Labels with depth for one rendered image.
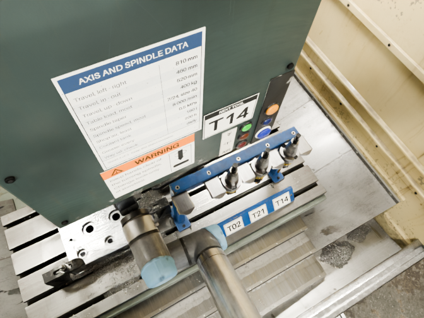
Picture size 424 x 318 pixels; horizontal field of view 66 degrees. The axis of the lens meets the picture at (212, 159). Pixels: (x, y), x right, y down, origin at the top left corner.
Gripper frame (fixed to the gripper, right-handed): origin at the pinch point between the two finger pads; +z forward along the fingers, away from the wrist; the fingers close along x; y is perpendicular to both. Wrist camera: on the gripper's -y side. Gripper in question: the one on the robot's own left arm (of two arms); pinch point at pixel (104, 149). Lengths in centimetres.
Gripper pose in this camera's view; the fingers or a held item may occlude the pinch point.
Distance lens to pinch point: 86.9
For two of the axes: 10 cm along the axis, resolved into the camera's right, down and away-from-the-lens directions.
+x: 8.8, -4.0, 2.5
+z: -4.7, -8.1, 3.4
